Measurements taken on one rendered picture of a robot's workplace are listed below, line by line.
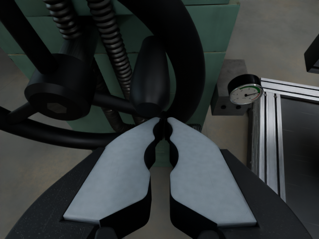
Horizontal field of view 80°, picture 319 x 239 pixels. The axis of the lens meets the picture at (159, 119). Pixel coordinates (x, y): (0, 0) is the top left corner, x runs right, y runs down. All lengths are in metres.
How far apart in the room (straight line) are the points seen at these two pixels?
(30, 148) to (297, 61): 1.79
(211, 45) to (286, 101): 0.75
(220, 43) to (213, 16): 0.06
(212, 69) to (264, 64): 1.15
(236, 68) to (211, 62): 0.11
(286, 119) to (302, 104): 0.13
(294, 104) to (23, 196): 1.37
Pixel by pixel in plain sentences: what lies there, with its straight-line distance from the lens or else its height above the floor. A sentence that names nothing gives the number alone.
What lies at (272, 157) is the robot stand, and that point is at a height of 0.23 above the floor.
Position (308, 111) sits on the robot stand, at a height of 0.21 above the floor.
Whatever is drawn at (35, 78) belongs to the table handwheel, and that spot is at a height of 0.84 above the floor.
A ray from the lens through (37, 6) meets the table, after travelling 0.28.
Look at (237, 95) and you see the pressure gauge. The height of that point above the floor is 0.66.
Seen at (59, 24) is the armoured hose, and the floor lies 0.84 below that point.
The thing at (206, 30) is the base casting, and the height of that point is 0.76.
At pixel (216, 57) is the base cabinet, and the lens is 0.41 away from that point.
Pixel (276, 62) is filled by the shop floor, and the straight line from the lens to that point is 1.61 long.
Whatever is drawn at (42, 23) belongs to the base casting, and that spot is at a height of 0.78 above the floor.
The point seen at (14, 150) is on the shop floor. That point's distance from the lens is 1.34.
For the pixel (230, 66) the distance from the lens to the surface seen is 0.52.
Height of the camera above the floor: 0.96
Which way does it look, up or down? 58 degrees down
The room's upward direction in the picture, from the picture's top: 4 degrees counter-clockwise
